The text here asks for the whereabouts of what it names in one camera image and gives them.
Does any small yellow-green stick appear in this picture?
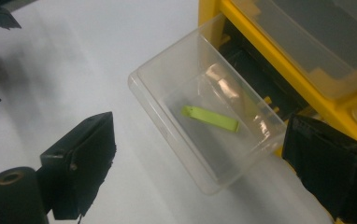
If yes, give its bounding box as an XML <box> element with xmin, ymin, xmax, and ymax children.
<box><xmin>180</xmin><ymin>105</ymin><xmax>240</xmax><ymax>133</ymax></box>

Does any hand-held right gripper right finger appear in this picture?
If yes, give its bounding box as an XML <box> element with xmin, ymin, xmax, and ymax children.
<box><xmin>281</xmin><ymin>113</ymin><xmax>357</xmax><ymax>224</ymax></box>

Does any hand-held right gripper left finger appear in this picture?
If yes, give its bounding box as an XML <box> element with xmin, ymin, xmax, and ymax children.
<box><xmin>37</xmin><ymin>111</ymin><xmax>118</xmax><ymax>221</ymax></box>

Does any clear plastic drawer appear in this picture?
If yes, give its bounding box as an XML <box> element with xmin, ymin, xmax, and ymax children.
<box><xmin>128</xmin><ymin>13</ymin><xmax>288</xmax><ymax>196</ymax></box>

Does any yellow black drawer cabinet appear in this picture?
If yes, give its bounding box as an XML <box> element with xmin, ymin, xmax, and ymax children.
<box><xmin>198</xmin><ymin>0</ymin><xmax>357</xmax><ymax>224</ymax></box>

